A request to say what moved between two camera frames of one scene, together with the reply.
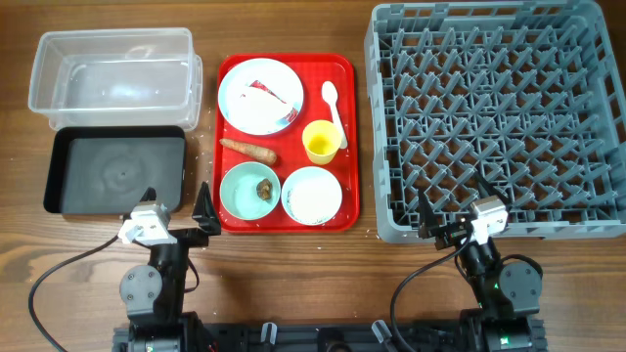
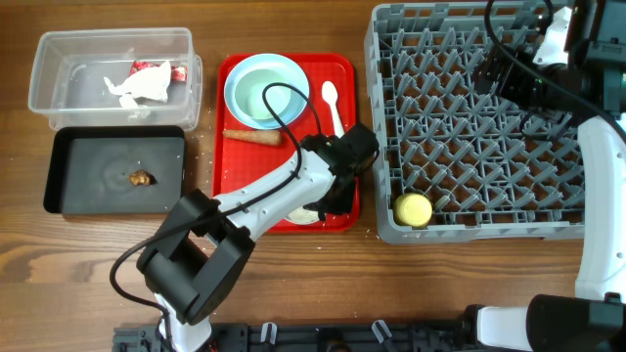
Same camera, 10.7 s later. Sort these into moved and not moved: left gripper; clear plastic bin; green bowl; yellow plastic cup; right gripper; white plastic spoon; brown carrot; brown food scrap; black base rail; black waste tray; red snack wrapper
Moved: right gripper; yellow plastic cup; left gripper; brown food scrap; green bowl; brown carrot; red snack wrapper
Not moved: black waste tray; clear plastic bin; white plastic spoon; black base rail
